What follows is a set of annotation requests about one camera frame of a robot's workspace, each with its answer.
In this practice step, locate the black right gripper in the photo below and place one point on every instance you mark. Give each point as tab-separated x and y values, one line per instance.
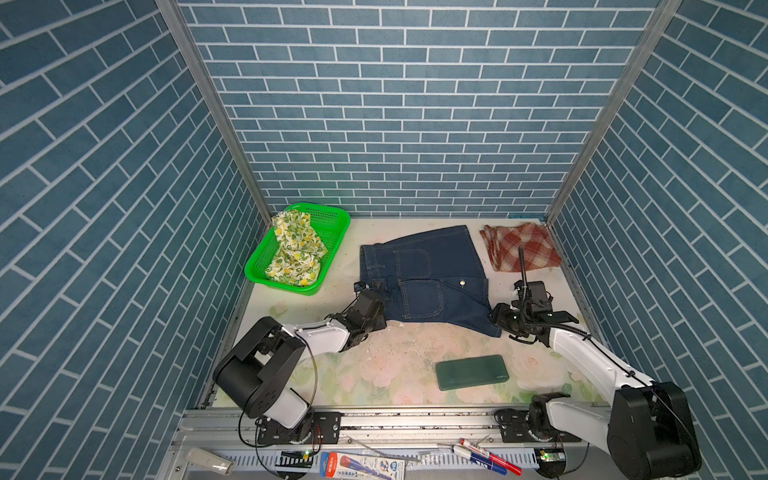
498	317

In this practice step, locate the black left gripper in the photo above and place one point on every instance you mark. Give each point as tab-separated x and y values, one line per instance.
380	318

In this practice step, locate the dark navy skirt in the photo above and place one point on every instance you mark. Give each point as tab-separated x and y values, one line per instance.
431	276

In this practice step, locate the red plaid skirt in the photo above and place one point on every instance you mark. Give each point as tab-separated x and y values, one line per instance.
532	242

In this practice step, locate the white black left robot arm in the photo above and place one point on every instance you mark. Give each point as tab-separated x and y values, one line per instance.
255	372

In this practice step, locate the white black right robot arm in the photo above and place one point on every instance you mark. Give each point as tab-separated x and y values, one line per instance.
646	426

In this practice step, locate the yellow floral skirt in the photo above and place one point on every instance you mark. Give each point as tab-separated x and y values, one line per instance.
297	261

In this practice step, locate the dark green folded cloth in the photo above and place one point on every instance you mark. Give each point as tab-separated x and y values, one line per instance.
471	372

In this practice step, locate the red marker pen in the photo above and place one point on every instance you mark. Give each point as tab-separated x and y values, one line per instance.
495	459

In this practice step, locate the blue marker pen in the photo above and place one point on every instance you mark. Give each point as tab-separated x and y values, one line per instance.
477	459

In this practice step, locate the blue red packaged tool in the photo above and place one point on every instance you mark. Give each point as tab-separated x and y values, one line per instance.
337	465

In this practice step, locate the white small device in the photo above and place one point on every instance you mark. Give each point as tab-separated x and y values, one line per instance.
210	461

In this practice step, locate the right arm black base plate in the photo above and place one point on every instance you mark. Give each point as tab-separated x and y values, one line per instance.
514	427

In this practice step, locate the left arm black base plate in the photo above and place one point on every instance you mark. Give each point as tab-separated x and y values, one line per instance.
317	427

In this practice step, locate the aluminium front rail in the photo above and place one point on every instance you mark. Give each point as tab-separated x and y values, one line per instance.
422	436

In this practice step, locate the aluminium corner frame post right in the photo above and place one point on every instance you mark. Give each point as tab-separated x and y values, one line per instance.
651	35

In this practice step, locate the aluminium corner frame post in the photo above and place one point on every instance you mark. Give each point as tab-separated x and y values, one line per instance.
182	36
651	35

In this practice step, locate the aluminium corner frame post left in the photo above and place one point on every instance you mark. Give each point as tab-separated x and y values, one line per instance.
182	36

